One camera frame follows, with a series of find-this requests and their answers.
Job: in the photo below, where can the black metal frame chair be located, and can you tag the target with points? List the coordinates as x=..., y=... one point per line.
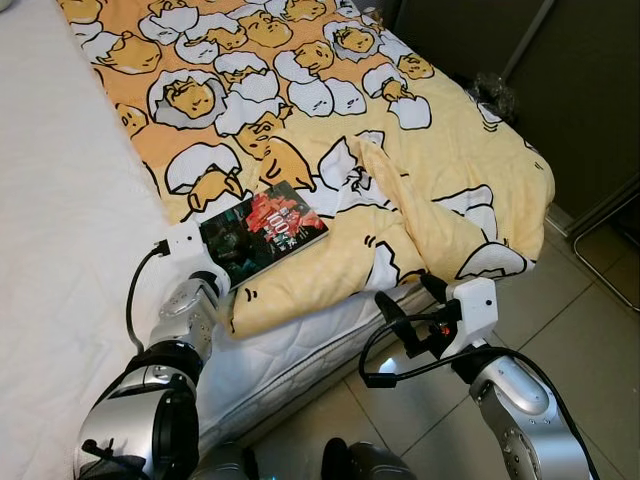
x=575, y=235

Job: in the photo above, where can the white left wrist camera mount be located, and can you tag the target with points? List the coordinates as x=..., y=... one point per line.
x=185, y=245

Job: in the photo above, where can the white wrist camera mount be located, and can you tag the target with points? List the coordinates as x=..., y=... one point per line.
x=475, y=310
x=185, y=245

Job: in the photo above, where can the dark grey robot leg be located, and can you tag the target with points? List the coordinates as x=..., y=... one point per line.
x=365, y=462
x=225, y=465

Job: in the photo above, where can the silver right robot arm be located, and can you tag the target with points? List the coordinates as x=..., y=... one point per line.
x=520, y=400

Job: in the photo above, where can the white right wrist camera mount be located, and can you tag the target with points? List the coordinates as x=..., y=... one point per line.
x=475, y=310

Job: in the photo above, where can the grey quilted mattress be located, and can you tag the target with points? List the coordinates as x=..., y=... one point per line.
x=310, y=350

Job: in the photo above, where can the dark grey robot right leg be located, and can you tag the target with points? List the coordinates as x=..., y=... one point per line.
x=365, y=462

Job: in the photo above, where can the dark grey wardrobe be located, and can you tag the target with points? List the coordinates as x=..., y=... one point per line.
x=580, y=90

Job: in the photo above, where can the black bin with plastic bag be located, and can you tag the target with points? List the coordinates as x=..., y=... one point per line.
x=495, y=95

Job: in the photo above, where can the white quilted mattress pad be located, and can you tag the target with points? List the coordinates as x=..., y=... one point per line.
x=60, y=200

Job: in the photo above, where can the dark book with red print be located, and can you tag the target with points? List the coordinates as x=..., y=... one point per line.
x=265, y=230

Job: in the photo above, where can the yellow cartoon egg blanket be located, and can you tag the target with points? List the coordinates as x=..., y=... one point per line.
x=450, y=170

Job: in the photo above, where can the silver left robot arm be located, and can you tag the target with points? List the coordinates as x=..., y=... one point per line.
x=180, y=315

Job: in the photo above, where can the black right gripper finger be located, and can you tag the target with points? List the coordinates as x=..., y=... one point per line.
x=397, y=320
x=435, y=287

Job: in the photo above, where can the dark grey robot left leg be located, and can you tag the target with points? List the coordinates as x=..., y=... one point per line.
x=225, y=465

